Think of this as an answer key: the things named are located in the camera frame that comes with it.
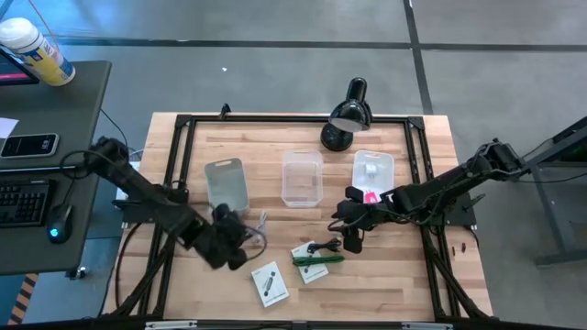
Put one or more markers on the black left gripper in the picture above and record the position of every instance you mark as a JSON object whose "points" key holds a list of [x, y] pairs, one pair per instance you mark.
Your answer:
{"points": [[220, 243]]}

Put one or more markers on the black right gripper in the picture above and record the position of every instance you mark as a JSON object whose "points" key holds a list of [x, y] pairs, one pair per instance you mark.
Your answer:
{"points": [[353, 215]]}

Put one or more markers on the pinkish red small case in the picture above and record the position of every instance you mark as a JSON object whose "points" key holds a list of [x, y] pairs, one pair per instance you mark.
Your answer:
{"points": [[371, 198]]}

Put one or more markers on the grey plastic bin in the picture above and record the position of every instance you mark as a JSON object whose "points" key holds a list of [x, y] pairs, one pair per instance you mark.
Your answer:
{"points": [[227, 183]]}

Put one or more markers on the white card reader box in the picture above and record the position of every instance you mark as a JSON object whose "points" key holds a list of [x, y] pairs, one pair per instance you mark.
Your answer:
{"points": [[270, 284]]}

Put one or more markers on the white green acer box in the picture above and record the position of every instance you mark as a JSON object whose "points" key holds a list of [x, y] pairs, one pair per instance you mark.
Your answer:
{"points": [[314, 274]]}

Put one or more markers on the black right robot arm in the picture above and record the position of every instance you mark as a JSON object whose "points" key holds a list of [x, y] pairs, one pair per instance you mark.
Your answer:
{"points": [[435, 188]]}

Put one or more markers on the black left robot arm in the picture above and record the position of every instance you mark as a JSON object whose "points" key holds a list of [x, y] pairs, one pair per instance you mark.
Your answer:
{"points": [[137, 183]]}

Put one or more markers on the white plastic bin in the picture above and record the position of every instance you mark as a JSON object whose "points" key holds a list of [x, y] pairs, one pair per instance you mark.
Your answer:
{"points": [[383, 167]]}

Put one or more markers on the clear plastic bin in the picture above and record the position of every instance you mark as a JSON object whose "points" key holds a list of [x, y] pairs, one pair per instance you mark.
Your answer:
{"points": [[302, 179]]}

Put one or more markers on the white charger plug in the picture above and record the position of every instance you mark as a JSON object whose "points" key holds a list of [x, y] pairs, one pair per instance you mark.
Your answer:
{"points": [[370, 172]]}

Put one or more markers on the black desk lamp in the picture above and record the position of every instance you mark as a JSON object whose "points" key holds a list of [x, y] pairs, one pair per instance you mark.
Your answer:
{"points": [[351, 114]]}

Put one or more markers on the black computer mouse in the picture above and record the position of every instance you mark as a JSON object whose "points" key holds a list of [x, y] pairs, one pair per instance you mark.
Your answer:
{"points": [[59, 224]]}

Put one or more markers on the black metal stand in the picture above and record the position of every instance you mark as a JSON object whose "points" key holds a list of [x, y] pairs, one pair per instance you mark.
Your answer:
{"points": [[550, 215]]}

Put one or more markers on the black keyboard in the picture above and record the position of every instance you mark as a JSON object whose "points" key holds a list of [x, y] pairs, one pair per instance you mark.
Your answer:
{"points": [[23, 204]]}

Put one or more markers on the black desk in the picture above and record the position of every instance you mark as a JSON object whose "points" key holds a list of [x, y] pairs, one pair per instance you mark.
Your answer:
{"points": [[55, 110]]}

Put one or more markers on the black smartphone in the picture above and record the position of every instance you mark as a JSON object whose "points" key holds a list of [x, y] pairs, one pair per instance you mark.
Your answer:
{"points": [[27, 146]]}

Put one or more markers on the white paper sheet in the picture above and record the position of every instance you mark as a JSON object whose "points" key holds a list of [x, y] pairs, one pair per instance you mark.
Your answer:
{"points": [[5, 127]]}

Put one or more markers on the white wipes canister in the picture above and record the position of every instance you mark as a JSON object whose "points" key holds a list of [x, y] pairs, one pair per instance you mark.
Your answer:
{"points": [[36, 50]]}

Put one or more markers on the black computer monitor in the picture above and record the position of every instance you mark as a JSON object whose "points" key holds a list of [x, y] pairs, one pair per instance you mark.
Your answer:
{"points": [[14, 71]]}

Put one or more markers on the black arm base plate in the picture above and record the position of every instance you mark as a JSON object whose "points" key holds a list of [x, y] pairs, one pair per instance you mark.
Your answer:
{"points": [[137, 213], [461, 213]]}

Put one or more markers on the black metal table frame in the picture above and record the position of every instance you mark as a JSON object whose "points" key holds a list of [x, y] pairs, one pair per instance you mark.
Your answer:
{"points": [[298, 119]]}

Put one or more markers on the black aluminium rail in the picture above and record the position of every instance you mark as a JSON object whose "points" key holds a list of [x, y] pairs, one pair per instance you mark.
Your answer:
{"points": [[293, 326]]}

